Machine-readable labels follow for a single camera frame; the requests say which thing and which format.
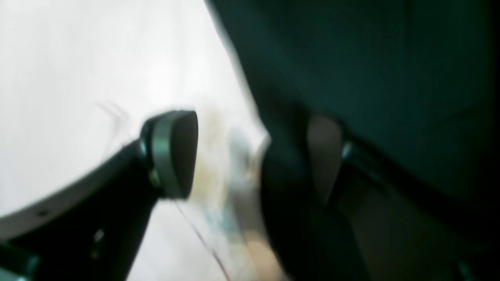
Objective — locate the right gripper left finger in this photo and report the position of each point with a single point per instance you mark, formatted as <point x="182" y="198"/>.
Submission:
<point x="92" y="229"/>

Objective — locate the black table cloth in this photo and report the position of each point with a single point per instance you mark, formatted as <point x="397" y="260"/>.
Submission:
<point x="416" y="79"/>

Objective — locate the pink T-shirt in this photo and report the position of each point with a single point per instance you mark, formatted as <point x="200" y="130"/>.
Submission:
<point x="78" y="80"/>

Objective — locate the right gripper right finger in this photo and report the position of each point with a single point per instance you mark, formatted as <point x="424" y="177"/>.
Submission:
<point x="362" y="217"/>

